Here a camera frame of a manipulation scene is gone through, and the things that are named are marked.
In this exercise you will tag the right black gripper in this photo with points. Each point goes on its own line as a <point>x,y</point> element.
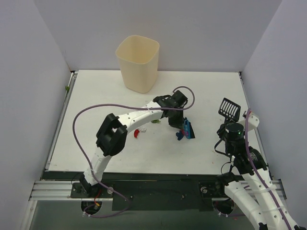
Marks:
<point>222,129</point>

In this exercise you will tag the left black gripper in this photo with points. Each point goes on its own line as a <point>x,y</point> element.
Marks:
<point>174,120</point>

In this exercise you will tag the blue hand brush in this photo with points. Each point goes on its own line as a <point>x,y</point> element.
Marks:
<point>188,130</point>

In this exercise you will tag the black slotted dustpan scoop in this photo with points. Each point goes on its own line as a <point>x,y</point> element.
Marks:
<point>229,110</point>

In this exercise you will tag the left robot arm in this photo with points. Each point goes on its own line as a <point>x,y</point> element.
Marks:
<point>112,134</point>

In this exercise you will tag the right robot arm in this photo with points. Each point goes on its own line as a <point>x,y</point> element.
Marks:
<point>265,210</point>

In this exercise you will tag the dark blue scrap centre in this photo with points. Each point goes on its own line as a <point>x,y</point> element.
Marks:
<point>179,135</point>

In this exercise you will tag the white paper scrap by red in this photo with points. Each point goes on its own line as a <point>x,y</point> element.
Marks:
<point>143,129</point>

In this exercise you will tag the cream plastic waste bin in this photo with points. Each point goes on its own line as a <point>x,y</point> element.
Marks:
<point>138,62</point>

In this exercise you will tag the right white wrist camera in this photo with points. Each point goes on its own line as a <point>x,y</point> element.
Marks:
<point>253,120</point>

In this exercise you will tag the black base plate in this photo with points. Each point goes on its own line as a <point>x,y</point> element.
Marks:
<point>155,192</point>

